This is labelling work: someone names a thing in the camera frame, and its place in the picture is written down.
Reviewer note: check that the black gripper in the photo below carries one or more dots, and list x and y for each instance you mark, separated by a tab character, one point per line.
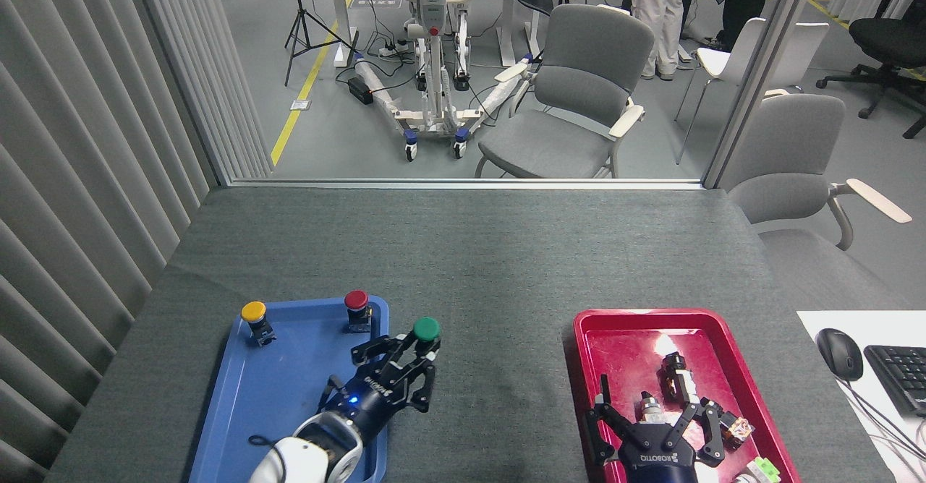
369	400
655	458

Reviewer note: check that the green push button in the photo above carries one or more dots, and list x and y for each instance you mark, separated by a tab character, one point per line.
427	329

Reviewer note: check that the red push button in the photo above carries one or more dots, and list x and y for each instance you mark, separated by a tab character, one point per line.
357	308

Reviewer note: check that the yellow push button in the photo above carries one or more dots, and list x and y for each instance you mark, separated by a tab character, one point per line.
255	317

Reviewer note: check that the red plastic tray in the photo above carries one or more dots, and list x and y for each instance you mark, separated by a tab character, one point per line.
622	353

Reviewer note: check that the blue plastic tray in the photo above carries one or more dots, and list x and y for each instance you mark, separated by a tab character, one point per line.
275	382

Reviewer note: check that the black computer mouse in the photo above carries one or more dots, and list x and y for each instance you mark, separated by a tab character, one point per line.
839	353

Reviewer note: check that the white side table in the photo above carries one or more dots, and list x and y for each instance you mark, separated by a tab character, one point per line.
868	425

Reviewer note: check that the black keyboard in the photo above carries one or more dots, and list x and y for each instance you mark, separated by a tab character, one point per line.
901	378

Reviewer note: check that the black power adapter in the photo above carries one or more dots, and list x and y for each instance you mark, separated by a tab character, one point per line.
359	90

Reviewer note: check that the grey chair with cream armrests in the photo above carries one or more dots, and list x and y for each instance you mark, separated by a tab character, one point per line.
579	85
788	172

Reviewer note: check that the white stand on wheels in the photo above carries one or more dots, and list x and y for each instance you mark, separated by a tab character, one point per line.
434	63

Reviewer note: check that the white power strip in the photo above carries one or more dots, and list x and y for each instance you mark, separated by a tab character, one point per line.
394	50

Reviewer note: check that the black tripod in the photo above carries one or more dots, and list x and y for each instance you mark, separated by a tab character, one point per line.
302	24

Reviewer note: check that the white plastic chair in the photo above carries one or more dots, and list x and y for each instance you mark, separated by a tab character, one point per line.
731	56

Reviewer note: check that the person in white trousers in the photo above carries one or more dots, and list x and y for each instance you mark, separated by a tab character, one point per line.
662	13

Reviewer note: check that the black office chair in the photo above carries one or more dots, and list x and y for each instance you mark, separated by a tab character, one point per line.
890	38

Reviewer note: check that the silver and green switch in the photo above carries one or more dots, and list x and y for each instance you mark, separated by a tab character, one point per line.
651	409

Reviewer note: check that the black and white switch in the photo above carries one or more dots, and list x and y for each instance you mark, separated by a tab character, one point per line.
678	378

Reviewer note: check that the black and orange switch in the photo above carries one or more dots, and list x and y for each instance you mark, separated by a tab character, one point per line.
734	426

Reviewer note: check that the white and green switch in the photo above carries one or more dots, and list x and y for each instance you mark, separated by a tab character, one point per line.
759	470

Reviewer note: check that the silver post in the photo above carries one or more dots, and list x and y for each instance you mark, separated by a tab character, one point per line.
759	71

